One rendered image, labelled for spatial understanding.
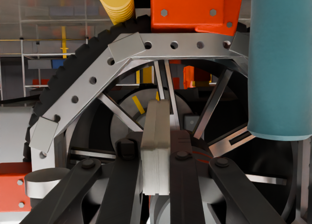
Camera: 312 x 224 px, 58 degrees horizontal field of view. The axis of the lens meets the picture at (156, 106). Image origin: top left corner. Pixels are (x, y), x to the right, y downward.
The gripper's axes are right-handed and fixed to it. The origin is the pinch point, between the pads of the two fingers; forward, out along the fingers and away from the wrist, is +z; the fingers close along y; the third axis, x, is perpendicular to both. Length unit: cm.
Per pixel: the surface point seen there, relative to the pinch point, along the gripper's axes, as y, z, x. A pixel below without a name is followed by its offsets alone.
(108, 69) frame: -9.3, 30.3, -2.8
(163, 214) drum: -0.2, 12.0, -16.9
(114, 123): -19, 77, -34
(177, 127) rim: 2.4, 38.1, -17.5
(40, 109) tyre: -24.6, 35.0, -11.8
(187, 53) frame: 4.0, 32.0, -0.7
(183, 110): 6, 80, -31
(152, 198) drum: -1.8, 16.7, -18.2
